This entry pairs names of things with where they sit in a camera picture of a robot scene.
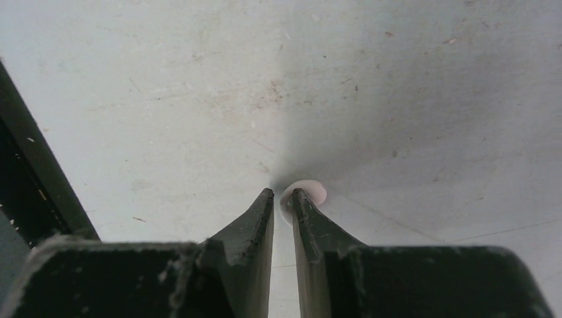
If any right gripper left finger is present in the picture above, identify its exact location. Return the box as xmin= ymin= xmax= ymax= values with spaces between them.
xmin=1 ymin=188 xmax=274 ymax=317

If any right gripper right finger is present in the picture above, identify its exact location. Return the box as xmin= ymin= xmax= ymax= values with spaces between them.
xmin=291 ymin=189 xmax=553 ymax=317

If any white earbud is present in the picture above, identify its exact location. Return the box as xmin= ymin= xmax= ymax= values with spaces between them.
xmin=280 ymin=180 xmax=327 ymax=226

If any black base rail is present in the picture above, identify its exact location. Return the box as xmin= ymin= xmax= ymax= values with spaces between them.
xmin=0 ymin=59 xmax=101 ymax=303

